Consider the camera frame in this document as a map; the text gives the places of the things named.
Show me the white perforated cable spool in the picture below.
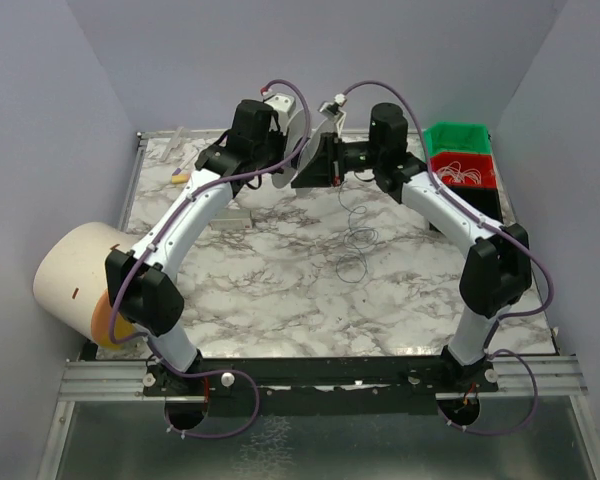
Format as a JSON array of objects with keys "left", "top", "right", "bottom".
[{"left": 272, "top": 105, "right": 346, "bottom": 189}]

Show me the thin blue cable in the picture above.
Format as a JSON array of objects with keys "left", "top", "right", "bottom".
[{"left": 335, "top": 177, "right": 380, "bottom": 285}]

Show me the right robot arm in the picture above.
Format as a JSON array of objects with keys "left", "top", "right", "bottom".
[{"left": 291, "top": 102, "right": 532, "bottom": 369}]

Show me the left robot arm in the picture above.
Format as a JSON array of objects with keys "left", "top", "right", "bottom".
[{"left": 105, "top": 93, "right": 304, "bottom": 372}]

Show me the white purple pen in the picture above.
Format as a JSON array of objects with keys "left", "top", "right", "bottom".
[{"left": 175, "top": 151, "right": 198, "bottom": 174}]

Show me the grey cardboard box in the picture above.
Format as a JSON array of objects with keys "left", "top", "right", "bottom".
[{"left": 210, "top": 209, "right": 253, "bottom": 231}]

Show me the pink yellow highlighter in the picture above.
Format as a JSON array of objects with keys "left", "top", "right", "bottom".
[{"left": 171, "top": 173, "right": 190, "bottom": 184}]

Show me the clear plastic T piece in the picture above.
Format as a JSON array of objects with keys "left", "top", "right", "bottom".
[{"left": 161, "top": 126, "right": 184, "bottom": 162}]

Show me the green storage bin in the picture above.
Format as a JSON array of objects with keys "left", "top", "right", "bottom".
[{"left": 424, "top": 122, "right": 492, "bottom": 158}]

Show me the red storage bin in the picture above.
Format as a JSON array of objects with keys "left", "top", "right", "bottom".
[{"left": 431, "top": 152, "right": 497, "bottom": 189}]

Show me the black storage bin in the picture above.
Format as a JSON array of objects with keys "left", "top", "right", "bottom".
[{"left": 450, "top": 186, "right": 503, "bottom": 222}]

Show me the beige cylinder with orange disc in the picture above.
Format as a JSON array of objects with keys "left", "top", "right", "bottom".
[{"left": 33, "top": 222, "right": 135, "bottom": 350}]

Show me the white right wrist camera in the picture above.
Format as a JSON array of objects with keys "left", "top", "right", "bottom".
[{"left": 317, "top": 93, "right": 347, "bottom": 135}]

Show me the white cable bundle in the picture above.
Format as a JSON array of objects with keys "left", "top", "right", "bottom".
[{"left": 437, "top": 160, "right": 483, "bottom": 187}]

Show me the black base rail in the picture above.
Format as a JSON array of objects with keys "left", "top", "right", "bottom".
[{"left": 143, "top": 354, "right": 498, "bottom": 417}]

